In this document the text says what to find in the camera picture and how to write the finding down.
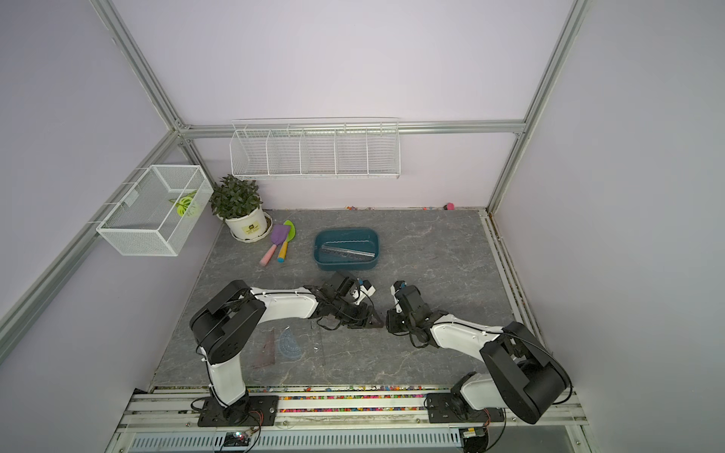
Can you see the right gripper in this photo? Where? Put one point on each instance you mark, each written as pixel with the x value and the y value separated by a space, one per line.
pixel 390 320

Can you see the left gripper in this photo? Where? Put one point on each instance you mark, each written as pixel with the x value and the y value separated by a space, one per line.
pixel 364 322

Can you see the clear straight ruler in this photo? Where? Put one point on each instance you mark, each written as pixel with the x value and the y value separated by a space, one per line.
pixel 352 254

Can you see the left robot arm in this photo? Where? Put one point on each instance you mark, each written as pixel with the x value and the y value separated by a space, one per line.
pixel 224 325

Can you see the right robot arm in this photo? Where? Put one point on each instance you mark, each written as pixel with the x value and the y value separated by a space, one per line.
pixel 522 376

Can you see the teal plastic storage box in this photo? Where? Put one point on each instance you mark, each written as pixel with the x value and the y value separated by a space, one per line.
pixel 329 262

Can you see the clear long ruler on table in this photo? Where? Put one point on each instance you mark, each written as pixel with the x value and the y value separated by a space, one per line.
pixel 318 343

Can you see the white pot saucer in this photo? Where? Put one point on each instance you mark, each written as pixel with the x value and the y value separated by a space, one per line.
pixel 270 226

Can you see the white plant pot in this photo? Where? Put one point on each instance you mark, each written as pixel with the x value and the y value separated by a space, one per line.
pixel 249 227

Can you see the green potted plant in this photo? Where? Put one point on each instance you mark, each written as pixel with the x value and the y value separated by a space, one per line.
pixel 235 198

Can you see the green item in basket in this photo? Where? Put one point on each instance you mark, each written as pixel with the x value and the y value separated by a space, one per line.
pixel 185 206

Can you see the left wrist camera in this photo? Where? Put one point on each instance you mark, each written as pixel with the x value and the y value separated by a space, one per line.
pixel 363 289

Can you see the green shovel yellow handle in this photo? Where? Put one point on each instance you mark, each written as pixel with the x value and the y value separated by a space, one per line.
pixel 291 233

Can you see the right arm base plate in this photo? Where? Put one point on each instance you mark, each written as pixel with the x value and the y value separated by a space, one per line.
pixel 446 408

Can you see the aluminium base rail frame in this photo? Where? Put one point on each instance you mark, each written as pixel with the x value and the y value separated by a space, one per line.
pixel 338 418

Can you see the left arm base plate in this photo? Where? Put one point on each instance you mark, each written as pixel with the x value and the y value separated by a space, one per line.
pixel 250 411

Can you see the white wire wall shelf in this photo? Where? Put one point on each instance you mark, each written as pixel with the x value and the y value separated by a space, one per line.
pixel 316 148

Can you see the white wire side basket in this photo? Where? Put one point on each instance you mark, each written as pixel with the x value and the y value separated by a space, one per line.
pixel 144 223

